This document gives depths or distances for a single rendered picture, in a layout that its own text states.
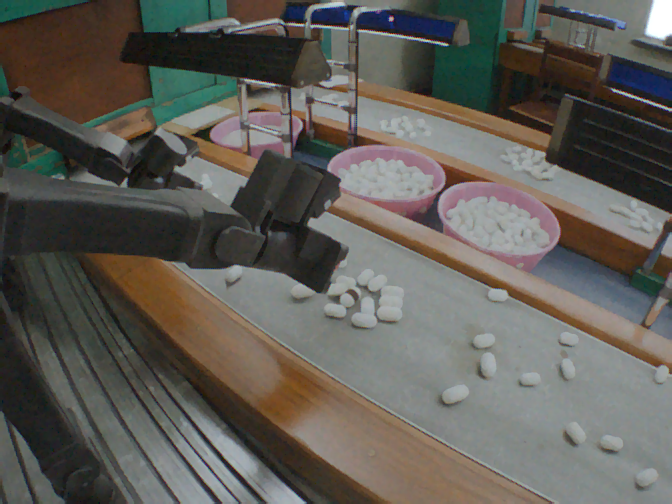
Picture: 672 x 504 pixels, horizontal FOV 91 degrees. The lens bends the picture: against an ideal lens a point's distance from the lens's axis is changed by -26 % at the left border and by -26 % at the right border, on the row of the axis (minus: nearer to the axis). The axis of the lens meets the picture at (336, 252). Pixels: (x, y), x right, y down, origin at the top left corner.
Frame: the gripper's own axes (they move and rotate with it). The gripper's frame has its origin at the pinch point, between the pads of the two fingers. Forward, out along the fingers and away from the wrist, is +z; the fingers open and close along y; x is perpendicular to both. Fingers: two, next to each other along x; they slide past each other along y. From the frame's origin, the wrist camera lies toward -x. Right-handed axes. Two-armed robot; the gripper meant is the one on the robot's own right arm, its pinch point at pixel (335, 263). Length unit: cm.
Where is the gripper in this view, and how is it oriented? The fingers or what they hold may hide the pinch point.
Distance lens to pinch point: 63.2
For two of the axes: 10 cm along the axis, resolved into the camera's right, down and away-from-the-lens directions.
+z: 4.8, 1.4, 8.7
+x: -4.1, 9.1, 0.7
